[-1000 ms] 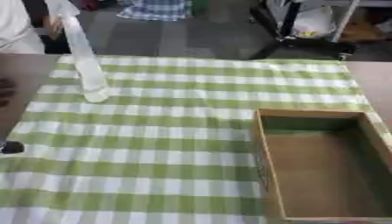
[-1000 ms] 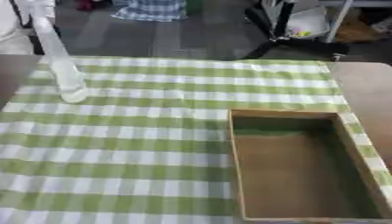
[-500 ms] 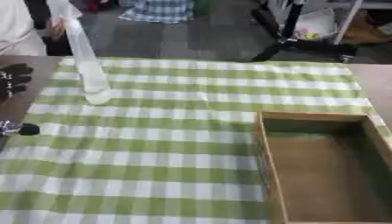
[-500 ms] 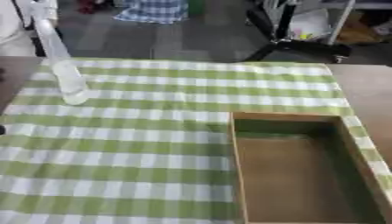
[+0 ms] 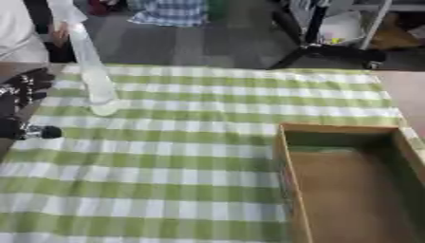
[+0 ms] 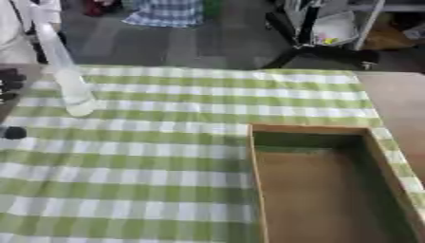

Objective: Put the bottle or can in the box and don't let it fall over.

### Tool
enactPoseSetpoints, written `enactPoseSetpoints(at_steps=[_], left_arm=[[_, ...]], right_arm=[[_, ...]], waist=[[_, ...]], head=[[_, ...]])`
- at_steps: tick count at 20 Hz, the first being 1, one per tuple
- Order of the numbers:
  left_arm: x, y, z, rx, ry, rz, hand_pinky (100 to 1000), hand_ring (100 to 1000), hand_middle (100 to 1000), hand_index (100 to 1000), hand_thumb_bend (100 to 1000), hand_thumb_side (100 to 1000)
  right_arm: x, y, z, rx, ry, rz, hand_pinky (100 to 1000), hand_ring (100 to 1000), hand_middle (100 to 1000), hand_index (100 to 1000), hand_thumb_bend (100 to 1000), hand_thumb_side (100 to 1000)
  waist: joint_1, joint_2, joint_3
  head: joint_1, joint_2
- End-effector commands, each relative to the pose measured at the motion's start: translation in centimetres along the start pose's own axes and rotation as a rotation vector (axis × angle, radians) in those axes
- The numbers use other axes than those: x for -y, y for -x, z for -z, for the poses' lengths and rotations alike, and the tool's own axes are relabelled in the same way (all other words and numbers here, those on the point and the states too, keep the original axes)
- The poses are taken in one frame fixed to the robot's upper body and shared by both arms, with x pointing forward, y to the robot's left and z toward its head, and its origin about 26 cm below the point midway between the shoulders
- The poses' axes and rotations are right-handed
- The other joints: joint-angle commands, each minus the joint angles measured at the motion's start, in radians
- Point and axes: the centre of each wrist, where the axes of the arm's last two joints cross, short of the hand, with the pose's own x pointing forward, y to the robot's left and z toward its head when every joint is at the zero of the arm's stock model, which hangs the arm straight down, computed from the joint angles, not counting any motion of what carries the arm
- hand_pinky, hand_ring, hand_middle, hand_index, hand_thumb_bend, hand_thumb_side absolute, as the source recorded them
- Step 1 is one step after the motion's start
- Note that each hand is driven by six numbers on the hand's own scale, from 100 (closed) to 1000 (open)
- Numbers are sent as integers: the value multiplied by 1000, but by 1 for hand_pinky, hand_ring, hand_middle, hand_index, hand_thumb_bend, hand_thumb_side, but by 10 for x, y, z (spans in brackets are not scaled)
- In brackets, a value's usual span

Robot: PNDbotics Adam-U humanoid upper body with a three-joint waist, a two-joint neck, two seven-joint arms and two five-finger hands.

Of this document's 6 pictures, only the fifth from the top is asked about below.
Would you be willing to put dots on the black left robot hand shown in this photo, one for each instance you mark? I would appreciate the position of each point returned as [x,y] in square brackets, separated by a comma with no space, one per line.
[22,95]

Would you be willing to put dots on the person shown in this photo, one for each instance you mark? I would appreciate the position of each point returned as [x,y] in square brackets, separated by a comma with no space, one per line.
[22,28]

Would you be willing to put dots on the brown cardboard box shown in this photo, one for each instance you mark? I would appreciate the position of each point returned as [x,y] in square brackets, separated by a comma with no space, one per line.
[394,34]

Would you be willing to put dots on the black tripod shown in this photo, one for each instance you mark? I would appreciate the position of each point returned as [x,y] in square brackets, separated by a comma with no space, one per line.
[321,47]

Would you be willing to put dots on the blue white checked cloth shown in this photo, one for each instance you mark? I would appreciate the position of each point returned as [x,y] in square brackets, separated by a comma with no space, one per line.
[170,12]

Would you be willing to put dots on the white bag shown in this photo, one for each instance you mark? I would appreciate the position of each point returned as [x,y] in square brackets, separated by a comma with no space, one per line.
[340,28]

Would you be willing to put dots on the tan cardboard box green inside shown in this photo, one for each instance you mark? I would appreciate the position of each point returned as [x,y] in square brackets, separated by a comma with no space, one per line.
[354,186]

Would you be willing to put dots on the person's hand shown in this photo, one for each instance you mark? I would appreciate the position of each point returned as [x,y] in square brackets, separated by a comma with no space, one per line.
[58,33]

